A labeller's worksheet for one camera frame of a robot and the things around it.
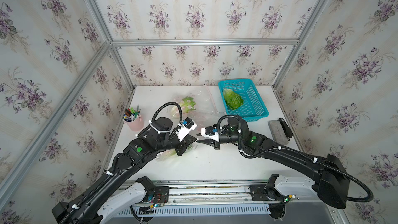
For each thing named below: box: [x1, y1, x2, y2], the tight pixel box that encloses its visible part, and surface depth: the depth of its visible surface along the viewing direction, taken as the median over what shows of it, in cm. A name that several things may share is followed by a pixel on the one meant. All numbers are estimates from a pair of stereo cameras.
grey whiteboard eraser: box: [267, 117, 294, 145], surface depth 94 cm
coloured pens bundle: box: [122, 103, 141, 122], surface depth 91 cm
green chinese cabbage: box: [222, 88, 245, 110], surface depth 104 cm
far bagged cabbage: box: [170, 96, 197, 119], surface depth 100 cm
